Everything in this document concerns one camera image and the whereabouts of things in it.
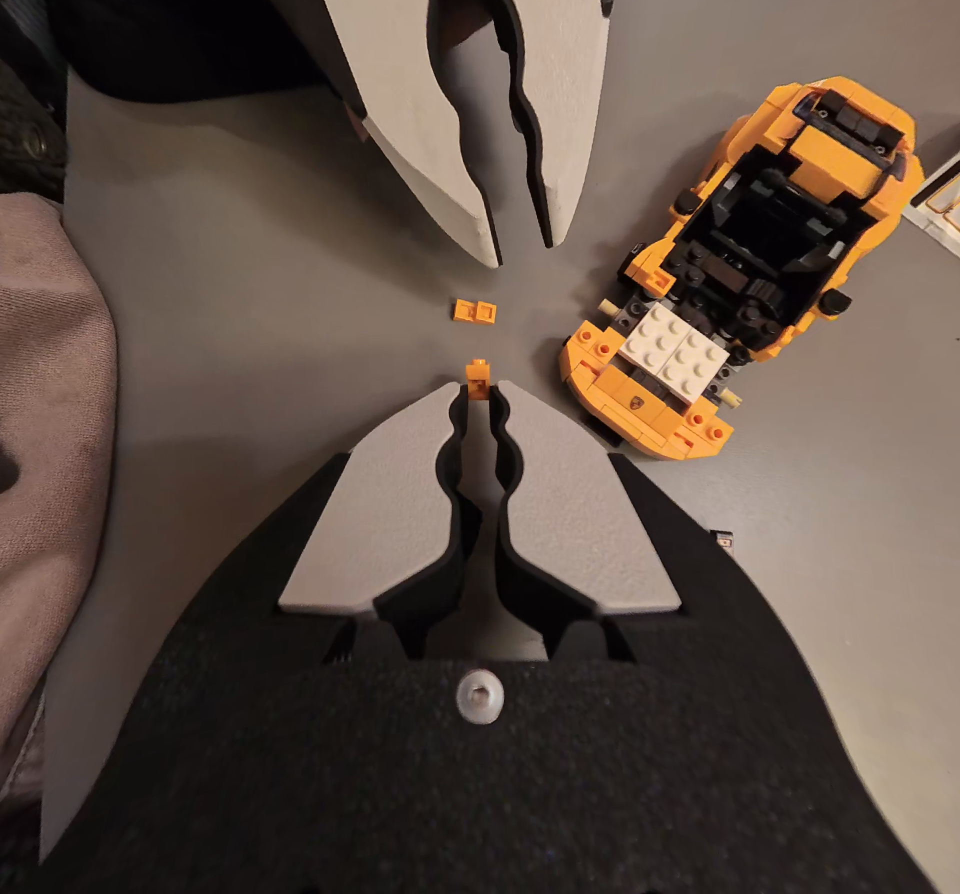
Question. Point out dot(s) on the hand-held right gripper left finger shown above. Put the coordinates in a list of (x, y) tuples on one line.
[(382, 519)]

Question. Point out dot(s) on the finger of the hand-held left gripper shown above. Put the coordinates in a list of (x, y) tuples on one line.
[(390, 69), (562, 84)]

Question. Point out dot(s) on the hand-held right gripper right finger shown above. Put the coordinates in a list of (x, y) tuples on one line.
[(592, 526)]

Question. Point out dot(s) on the small orange lego tile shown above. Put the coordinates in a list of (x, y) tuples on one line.
[(478, 376)]

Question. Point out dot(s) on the orange two-stud lego plate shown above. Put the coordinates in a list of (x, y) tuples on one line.
[(474, 311)]

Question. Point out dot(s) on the orange lego car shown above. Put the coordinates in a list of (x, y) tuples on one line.
[(832, 166)]

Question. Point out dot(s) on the person's left hand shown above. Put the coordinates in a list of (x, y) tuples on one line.
[(465, 16)]

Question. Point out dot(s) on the beige hoodie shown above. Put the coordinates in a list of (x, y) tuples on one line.
[(52, 384)]

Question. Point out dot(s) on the white sticker sheet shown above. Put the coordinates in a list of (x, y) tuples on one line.
[(941, 219)]

